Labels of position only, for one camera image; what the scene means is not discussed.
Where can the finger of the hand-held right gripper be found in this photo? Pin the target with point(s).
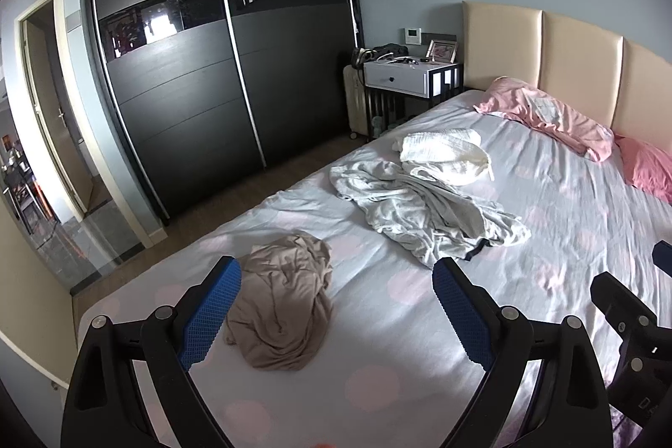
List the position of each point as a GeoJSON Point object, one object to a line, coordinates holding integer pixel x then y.
{"type": "Point", "coordinates": [619, 301]}
{"type": "Point", "coordinates": [664, 255]}

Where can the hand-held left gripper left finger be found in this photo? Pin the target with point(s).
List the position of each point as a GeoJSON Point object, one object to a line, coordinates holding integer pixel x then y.
{"type": "Point", "coordinates": [210, 311]}

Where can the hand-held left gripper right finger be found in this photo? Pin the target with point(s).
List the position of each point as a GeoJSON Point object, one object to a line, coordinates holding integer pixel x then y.
{"type": "Point", "coordinates": [462, 317]}

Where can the grey shirt with black collar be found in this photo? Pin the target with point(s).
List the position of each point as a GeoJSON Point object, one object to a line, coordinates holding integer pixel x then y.
{"type": "Point", "coordinates": [409, 212]}

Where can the beige crumpled garment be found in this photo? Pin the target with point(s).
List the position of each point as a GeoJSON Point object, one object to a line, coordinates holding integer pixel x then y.
{"type": "Point", "coordinates": [283, 301]}

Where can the salmon pink pillow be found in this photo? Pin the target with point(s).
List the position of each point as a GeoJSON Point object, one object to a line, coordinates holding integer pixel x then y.
{"type": "Point", "coordinates": [646, 164]}

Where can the white ribbed towel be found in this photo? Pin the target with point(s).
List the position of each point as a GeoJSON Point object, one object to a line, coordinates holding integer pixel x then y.
{"type": "Point", "coordinates": [446, 154]}

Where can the light pink pillow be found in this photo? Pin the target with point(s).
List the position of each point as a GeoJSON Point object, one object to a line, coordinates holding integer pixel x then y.
{"type": "Point", "coordinates": [546, 112]}

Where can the dark sliding door wardrobe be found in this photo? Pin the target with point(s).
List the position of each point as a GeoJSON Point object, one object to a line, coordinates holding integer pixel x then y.
{"type": "Point", "coordinates": [184, 112]}

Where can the white oil radiator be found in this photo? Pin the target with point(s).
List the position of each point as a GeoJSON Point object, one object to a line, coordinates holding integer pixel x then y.
{"type": "Point", "coordinates": [354, 96]}

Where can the white and black nightstand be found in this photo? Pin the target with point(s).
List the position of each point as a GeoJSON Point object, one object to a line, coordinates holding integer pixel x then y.
{"type": "Point", "coordinates": [394, 80]}

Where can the wooden door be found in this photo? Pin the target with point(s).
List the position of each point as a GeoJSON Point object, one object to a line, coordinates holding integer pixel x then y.
{"type": "Point", "coordinates": [52, 112]}

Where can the beige padded headboard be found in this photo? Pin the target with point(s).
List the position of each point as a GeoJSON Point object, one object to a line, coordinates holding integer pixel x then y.
{"type": "Point", "coordinates": [504, 38]}

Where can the dark bag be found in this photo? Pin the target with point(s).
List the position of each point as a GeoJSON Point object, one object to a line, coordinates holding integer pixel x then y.
{"type": "Point", "coordinates": [386, 50]}

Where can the small picture frame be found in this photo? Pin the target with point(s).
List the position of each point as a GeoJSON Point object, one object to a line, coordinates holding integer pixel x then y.
{"type": "Point", "coordinates": [442, 50]}

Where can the grey wall switch panel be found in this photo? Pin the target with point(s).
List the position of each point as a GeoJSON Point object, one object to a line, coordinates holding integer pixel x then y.
{"type": "Point", "coordinates": [441, 36]}

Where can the white wall thermostat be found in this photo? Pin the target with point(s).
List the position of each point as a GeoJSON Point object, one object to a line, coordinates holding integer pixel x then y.
{"type": "Point", "coordinates": [412, 35]}

